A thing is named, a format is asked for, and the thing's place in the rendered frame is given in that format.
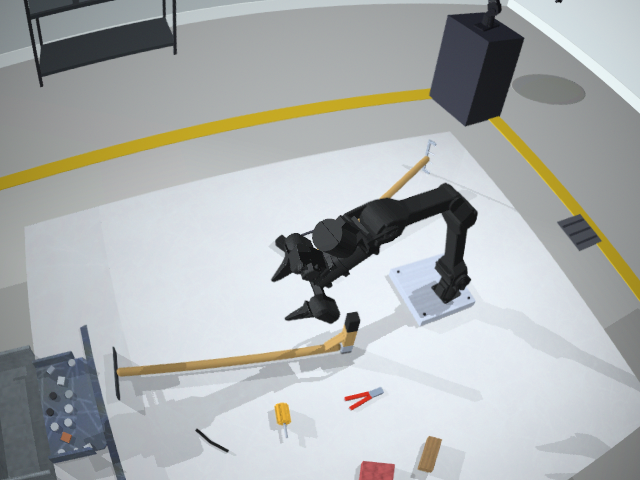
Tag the red block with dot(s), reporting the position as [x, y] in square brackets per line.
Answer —
[376, 471]

